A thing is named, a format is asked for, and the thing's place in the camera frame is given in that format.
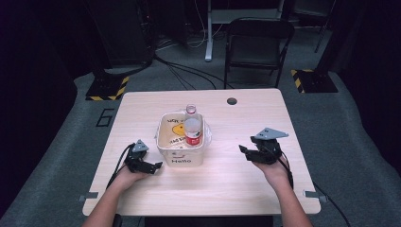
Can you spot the person's left hand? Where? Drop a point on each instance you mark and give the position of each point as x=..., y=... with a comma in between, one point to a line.
x=127, y=178

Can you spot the person's right hand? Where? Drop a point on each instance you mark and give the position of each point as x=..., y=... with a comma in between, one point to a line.
x=274, y=171

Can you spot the black folding chair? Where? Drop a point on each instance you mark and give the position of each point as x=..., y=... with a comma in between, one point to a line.
x=257, y=47

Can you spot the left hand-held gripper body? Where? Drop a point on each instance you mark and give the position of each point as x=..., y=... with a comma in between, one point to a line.
x=137, y=154

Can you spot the white bin with duck print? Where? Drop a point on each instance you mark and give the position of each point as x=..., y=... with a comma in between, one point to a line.
x=183, y=157

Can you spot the white desk frame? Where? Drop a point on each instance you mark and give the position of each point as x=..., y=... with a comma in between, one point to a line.
x=209, y=31

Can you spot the black stand base striped edge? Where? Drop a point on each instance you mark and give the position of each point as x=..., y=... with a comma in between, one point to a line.
x=105, y=88
x=315, y=81

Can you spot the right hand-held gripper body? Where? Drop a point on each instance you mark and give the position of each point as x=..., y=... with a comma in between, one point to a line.
x=269, y=148

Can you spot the clear plastic bottle red label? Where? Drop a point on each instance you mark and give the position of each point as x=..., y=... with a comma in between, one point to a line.
x=192, y=129

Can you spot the grey table bracket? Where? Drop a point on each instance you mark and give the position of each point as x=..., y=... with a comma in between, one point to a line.
x=89, y=196
x=315, y=195

